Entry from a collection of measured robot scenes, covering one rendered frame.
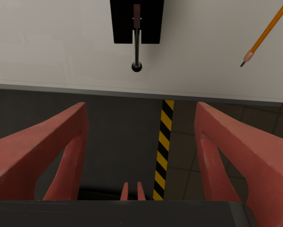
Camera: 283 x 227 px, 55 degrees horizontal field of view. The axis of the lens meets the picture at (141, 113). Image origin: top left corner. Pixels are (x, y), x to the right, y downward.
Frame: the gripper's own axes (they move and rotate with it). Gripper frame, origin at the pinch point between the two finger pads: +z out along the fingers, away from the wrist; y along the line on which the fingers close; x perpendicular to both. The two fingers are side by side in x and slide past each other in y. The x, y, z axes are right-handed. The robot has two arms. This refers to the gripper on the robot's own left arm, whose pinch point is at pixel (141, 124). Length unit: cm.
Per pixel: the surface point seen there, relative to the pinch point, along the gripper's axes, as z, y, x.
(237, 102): 33.1, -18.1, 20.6
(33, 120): 97, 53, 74
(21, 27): 25.1, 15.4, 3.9
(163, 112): 104, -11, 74
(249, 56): 13.1, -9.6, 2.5
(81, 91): 31.4, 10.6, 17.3
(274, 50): 27.2, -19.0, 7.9
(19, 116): 98, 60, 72
